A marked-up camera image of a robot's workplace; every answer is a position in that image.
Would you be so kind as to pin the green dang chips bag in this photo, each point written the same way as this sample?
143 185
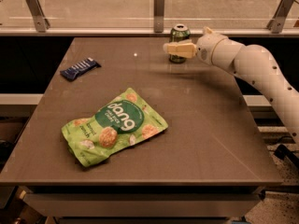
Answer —
124 122

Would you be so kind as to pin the right metal rail bracket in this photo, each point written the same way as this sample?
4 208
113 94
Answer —
276 24

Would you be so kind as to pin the blue snack bar wrapper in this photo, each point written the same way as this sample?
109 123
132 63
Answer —
79 69

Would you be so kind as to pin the left metal rail bracket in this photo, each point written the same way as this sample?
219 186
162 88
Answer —
41 23

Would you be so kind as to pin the metal rail bracket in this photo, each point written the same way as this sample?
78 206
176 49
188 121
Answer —
276 24
158 16
41 23

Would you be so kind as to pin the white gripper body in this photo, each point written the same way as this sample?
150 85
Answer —
206 48

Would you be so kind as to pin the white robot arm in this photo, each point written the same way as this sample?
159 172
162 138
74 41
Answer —
253 64

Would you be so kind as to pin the middle metal rail bracket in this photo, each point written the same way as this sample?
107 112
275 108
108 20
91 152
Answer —
158 16

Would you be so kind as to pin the green soda can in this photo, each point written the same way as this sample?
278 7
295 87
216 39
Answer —
178 33

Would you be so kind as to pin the glass barrier panel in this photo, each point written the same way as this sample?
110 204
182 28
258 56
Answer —
217 14

